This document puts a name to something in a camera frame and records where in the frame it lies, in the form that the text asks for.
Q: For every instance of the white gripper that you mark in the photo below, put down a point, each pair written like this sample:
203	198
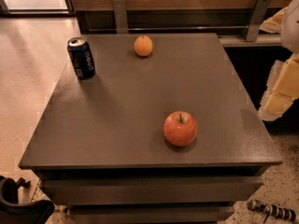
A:
291	27

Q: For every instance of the orange fruit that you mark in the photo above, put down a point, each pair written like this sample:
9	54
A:
143	46

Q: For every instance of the red apple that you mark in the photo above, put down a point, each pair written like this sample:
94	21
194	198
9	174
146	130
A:
180	128

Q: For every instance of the blue Pepsi can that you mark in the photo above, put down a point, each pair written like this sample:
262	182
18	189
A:
81	57

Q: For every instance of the grey drawer cabinet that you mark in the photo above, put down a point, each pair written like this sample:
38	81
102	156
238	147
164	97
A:
99	147

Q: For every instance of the right metal wall bracket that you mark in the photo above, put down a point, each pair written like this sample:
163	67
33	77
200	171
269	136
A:
251	30

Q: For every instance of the metal wall bracket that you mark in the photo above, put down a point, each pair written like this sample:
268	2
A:
251	30
120	14

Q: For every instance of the left metal wall bracket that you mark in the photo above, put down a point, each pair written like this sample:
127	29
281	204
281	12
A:
120	14

